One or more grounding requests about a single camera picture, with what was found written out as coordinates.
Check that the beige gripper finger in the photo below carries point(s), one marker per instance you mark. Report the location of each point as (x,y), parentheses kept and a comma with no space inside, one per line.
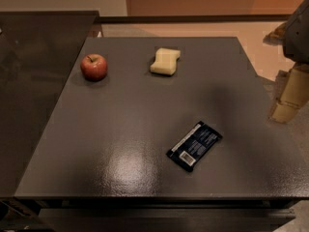
(291,93)

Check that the dark blue rxbar wrapper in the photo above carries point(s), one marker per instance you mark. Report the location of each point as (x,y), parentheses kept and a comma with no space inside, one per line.
(193,146)

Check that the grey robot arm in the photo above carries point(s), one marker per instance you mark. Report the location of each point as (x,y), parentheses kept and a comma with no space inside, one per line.
(296,37)

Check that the yellow sponge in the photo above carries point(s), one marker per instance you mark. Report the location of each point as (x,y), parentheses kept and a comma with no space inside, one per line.
(165,61)

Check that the red apple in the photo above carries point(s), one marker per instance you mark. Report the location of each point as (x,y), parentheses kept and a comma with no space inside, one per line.
(94,67)

